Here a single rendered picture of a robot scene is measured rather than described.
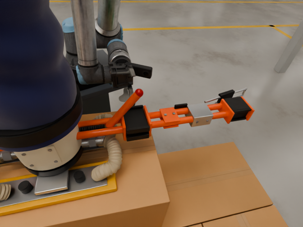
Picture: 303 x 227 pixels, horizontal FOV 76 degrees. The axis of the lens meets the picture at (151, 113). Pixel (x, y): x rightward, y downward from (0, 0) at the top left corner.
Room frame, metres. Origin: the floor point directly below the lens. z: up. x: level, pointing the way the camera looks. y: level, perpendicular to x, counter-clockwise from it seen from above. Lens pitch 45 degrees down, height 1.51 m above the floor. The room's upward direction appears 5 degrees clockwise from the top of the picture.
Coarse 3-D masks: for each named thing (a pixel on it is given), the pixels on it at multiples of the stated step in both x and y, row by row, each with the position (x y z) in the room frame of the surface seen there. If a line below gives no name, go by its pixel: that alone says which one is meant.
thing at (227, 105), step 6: (222, 102) 0.51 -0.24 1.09; (228, 102) 0.50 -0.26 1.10; (234, 102) 0.51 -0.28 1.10; (240, 102) 0.51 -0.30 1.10; (246, 102) 0.51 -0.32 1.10; (222, 108) 0.50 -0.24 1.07; (228, 108) 0.48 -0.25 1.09; (234, 108) 0.48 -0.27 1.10; (240, 108) 0.48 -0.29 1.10; (246, 108) 0.48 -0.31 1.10; (252, 108) 0.48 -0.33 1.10; (234, 114) 0.47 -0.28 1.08; (240, 114) 0.48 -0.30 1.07; (246, 114) 0.48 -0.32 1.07; (228, 120) 0.45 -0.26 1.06; (234, 120) 0.46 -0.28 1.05
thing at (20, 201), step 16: (32, 176) 0.25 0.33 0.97; (80, 176) 0.25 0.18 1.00; (112, 176) 0.27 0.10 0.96; (16, 192) 0.20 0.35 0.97; (32, 192) 0.20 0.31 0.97; (64, 192) 0.21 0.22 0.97; (80, 192) 0.21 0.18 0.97; (96, 192) 0.22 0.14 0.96; (0, 208) 0.16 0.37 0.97; (16, 208) 0.16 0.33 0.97; (32, 208) 0.17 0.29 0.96
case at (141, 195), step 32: (96, 160) 0.33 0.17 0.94; (128, 160) 0.34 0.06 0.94; (128, 192) 0.23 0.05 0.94; (160, 192) 0.24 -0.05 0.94; (0, 224) 0.13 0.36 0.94; (32, 224) 0.13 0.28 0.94; (64, 224) 0.14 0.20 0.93; (96, 224) 0.16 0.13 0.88; (128, 224) 0.18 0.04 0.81; (160, 224) 0.22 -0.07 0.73
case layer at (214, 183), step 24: (168, 168) 0.55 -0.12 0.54; (192, 168) 0.56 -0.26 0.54; (216, 168) 0.58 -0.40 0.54; (240, 168) 0.59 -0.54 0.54; (168, 192) 0.42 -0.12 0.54; (192, 192) 0.43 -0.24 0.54; (216, 192) 0.44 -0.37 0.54; (240, 192) 0.45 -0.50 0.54; (264, 192) 0.46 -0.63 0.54; (168, 216) 0.30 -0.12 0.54; (192, 216) 0.31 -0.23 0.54; (216, 216) 0.32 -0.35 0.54; (240, 216) 0.33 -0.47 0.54; (264, 216) 0.34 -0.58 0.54
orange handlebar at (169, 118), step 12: (168, 108) 0.46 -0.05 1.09; (180, 108) 0.47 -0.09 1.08; (216, 108) 0.49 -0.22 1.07; (96, 120) 0.38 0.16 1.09; (108, 120) 0.39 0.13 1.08; (120, 120) 0.39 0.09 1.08; (168, 120) 0.40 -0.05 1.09; (180, 120) 0.41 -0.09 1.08; (192, 120) 0.42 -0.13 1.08; (84, 132) 0.33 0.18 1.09; (96, 132) 0.34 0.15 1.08; (108, 132) 0.34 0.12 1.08; (120, 132) 0.35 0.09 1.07
